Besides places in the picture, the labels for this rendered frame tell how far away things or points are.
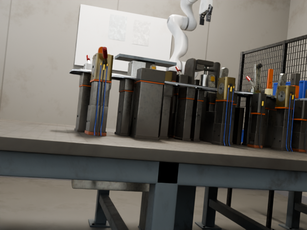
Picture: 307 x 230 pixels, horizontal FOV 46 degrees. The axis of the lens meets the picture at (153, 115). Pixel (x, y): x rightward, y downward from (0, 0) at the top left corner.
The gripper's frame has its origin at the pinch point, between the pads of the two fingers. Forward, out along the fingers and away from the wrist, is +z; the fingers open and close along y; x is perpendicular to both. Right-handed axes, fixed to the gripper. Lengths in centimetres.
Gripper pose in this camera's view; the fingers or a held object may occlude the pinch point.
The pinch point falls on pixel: (204, 21)
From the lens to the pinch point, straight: 236.6
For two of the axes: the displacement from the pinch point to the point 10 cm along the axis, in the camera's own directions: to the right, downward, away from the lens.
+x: 9.5, 1.0, 3.1
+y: 3.1, 0.1, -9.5
